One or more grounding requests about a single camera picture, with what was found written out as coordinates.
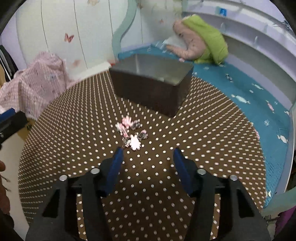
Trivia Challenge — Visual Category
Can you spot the left hand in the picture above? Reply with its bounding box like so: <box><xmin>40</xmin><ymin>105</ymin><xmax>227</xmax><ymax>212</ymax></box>
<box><xmin>0</xmin><ymin>161</ymin><xmax>11</xmax><ymax>215</ymax></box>

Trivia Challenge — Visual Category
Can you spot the pink checkered cloth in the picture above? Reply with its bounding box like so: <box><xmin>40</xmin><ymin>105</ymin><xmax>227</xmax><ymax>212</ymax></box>
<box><xmin>1</xmin><ymin>52</ymin><xmax>75</xmax><ymax>120</ymax></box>

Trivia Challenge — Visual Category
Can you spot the white pink flower charm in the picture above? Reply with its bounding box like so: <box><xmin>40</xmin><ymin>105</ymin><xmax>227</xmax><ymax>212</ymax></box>
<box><xmin>129</xmin><ymin>135</ymin><xmax>141</xmax><ymax>151</ymax></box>

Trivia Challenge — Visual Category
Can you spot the teal bunk bed frame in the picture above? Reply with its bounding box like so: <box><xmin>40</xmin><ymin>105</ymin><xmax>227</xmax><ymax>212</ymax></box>
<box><xmin>112</xmin><ymin>0</ymin><xmax>137</xmax><ymax>60</ymax></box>

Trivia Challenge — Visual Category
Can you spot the green blanket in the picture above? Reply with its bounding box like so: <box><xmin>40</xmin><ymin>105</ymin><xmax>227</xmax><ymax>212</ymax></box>
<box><xmin>182</xmin><ymin>15</ymin><xmax>228</xmax><ymax>65</ymax></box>

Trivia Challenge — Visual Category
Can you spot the teal candy print mattress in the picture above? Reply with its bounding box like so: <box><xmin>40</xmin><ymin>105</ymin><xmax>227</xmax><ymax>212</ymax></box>
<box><xmin>117</xmin><ymin>40</ymin><xmax>293</xmax><ymax>208</ymax></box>

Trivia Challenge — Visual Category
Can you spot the white board on box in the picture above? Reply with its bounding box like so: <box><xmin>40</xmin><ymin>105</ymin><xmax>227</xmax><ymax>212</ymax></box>
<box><xmin>69</xmin><ymin>62</ymin><xmax>111</xmax><ymax>80</ymax></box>

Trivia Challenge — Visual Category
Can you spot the brown polka dot tablecloth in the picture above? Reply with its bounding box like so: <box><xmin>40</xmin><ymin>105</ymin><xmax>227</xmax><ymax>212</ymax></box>
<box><xmin>18</xmin><ymin>72</ymin><xmax>265</xmax><ymax>240</ymax></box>

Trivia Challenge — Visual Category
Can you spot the dark metal storage box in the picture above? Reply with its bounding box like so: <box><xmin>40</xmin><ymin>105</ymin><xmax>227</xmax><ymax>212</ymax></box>
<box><xmin>109</xmin><ymin>54</ymin><xmax>194</xmax><ymax>117</ymax></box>

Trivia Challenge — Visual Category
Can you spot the pink quilted jacket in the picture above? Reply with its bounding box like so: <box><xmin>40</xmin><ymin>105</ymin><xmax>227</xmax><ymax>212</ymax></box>
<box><xmin>166</xmin><ymin>20</ymin><xmax>207</xmax><ymax>60</ymax></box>

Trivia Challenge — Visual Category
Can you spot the black white charm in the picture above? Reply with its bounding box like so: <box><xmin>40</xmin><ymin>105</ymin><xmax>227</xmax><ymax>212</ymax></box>
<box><xmin>130</xmin><ymin>120</ymin><xmax>141</xmax><ymax>131</ymax></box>

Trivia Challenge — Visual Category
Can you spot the white pillow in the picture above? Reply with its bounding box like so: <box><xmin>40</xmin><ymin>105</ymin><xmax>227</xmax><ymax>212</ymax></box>
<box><xmin>163</xmin><ymin>35</ymin><xmax>186</xmax><ymax>49</ymax></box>

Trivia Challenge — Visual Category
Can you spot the grey black small charm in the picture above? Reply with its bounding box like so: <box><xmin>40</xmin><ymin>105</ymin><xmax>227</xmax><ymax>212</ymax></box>
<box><xmin>137</xmin><ymin>130</ymin><xmax>148</xmax><ymax>141</ymax></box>

